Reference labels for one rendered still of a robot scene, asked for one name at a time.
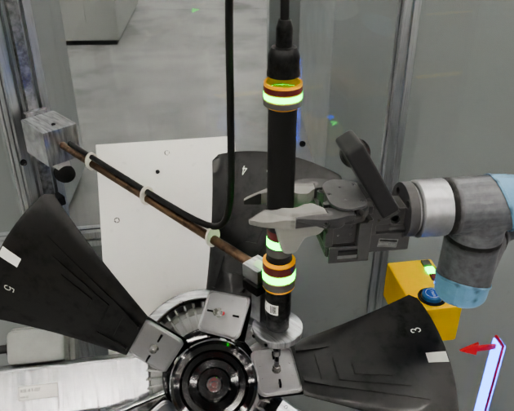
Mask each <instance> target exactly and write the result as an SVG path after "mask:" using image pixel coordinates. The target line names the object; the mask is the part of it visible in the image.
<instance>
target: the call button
mask: <svg viewBox="0 0 514 411"><path fill-rule="evenodd" d="M422 298H423V300H425V301H427V302H429V303H440V302H441V301H442V299H440V298H439V296H438V295H437V294H436V291H435V288H432V287H429V288H426V289H423V291H422Z"/></svg>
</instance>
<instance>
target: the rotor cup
mask: <svg viewBox="0 0 514 411"><path fill-rule="evenodd" d="M183 338H186V341H185V343H184V345H183V346H182V347H181V349H180V351H179V353H178V354H177V356H176V357H175V358H174V360H173V362H172V363H171V365H170V367H169V368H168V370H167V371H166V372H162V384H163V389H164V392H165V395H166V398H167V399H168V400H169V401H170V402H171V403H172V404H173V405H174V407H175V410H176V411H250V410H251V408H252V406H253V404H254V402H255V399H256V396H257V392H258V376H257V372H256V369H255V366H254V364H253V362H252V360H251V358H250V353H251V352H252V350H251V349H250V348H249V346H248V345H247V344H246V342H240V341H237V340H232V339H229V338H224V337H220V336H217V335H213V334H208V333H204V332H202V331H200V330H199V329H195V330H194V331H191V332H189V333H187V334H185V335H184V336H183ZM220 338H224V339H226V341H225V340H222V339H220ZM176 358H178V359H177V361H176V362H175V360H176ZM174 363H175V364H174ZM212 377H217V378H219V379H220V380H221V382H222V387H221V389H220V390H219V391H218V392H216V393H212V392H210V391H208V389H207V387H206V383H207V381H208V379H209V378H212Z"/></svg>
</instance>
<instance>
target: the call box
mask: <svg viewBox="0 0 514 411"><path fill-rule="evenodd" d="M430 274H431V273H430ZM430 274H428V273H427V271H426V270H425V267H424V266H423V265H422V264H421V260H415V261H406V262H398V263H388V265H387V272H386V278H385V285H384V291H383V296H384V297H385V299H386V301H387V303H388V304H390V303H393V302H395V301H397V300H398V299H401V298H404V297H405V296H407V295H411V296H413V297H416V298H418V300H419V301H420V302H421V303H422V304H423V306H424V307H425V309H426V310H427V312H428V314H429V316H430V317H431V318H432V321H433V322H434V324H435V326H436V328H437V330H438V332H439V334H440V336H441V339H442V341H446V340H454V339H455V336H456V333H457V328H458V325H459V318H460V314H461V311H462V308H460V307H456V306H452V305H450V304H448V303H446V302H444V301H443V300H442V301H441V302H440V303H429V302H427V301H425V300H423V298H422V291H423V289H426V288H429V287H432V288H434V281H433V280H432V279H431V277H430V276H429V275H430Z"/></svg>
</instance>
